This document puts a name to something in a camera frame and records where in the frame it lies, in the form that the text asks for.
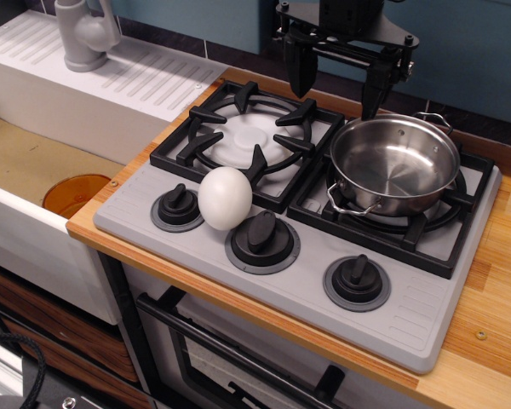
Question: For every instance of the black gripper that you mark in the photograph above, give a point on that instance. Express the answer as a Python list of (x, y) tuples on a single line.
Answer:
[(356, 33)]

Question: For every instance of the stainless steel pot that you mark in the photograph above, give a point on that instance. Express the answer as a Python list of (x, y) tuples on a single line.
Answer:
[(391, 165)]

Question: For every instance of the white egg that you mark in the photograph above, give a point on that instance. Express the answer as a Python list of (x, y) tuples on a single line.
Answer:
[(224, 198)]

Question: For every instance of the black middle stove knob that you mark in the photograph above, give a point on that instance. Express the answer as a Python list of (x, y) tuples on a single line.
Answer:
[(263, 244)]

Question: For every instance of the black stove knob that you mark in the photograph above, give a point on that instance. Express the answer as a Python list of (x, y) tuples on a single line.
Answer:
[(357, 284), (263, 244), (176, 211)]

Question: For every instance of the grey toy stove top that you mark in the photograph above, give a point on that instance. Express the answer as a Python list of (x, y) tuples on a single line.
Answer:
[(409, 329)]

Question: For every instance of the black right stove knob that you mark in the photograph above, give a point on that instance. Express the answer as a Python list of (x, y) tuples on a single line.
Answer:
[(357, 284)]

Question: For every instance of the black left stove knob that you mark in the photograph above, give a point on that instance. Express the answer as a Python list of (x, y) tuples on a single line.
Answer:
[(176, 211)]

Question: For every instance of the white left burner disc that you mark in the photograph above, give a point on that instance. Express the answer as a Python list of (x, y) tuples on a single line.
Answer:
[(242, 132)]

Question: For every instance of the black right burner grate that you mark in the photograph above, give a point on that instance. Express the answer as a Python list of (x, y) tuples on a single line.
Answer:
[(434, 241)]

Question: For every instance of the grey toy faucet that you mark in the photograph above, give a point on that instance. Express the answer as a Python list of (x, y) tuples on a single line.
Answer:
[(86, 38)]

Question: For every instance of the white toy sink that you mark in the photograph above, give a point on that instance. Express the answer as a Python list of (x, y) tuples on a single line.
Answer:
[(55, 124)]

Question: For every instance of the orange plastic plate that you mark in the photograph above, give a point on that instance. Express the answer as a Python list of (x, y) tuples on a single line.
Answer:
[(67, 197)]

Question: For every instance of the wooden drawer front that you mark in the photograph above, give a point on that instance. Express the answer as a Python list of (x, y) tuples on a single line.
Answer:
[(74, 343)]

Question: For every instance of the oven door with black handle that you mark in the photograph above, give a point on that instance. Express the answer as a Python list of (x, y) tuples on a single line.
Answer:
[(233, 378)]

